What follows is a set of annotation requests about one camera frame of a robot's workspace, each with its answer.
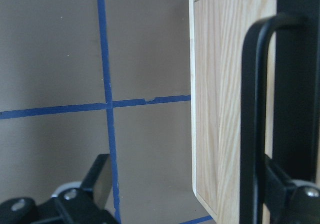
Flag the wooden drawer cabinet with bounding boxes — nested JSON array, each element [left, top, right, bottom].
[[188, 0, 320, 224]]

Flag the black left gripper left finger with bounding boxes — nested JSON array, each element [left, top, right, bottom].
[[54, 154, 113, 224]]

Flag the wooden drawer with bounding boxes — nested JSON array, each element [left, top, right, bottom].
[[193, 0, 221, 214], [216, 0, 320, 224]]

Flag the black drawer handle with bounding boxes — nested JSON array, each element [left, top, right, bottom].
[[239, 0, 320, 224]]

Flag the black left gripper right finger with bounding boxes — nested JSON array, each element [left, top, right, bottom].
[[263, 155, 320, 224]]

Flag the lower wooden drawer front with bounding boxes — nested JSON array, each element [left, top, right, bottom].
[[193, 0, 221, 214]]

